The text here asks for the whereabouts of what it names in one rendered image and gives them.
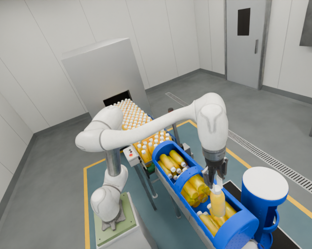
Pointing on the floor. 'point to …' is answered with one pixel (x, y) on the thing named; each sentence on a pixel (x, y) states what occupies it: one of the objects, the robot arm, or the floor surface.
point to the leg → (175, 207)
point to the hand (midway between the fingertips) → (215, 184)
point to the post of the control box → (144, 186)
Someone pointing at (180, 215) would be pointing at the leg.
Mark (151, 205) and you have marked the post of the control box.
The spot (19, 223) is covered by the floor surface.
